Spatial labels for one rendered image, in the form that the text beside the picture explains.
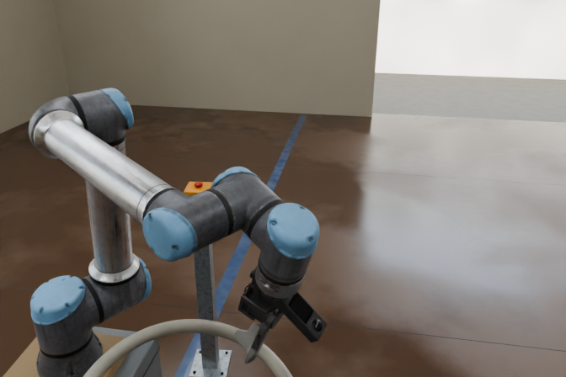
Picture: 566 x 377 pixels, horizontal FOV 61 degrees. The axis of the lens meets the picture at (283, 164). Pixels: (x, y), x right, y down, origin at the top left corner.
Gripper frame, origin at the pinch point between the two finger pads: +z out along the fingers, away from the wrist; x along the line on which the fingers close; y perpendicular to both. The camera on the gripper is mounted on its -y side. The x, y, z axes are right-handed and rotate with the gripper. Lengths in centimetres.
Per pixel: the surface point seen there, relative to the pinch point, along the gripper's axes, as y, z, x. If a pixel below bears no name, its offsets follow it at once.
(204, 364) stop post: 44, 162, -55
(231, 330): 8.8, 5.4, 0.7
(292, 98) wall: 225, 297, -506
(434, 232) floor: -31, 182, -264
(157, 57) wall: 428, 298, -439
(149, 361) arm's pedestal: 38, 66, -5
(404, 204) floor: 2, 201, -301
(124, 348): 24.2, 5.7, 18.0
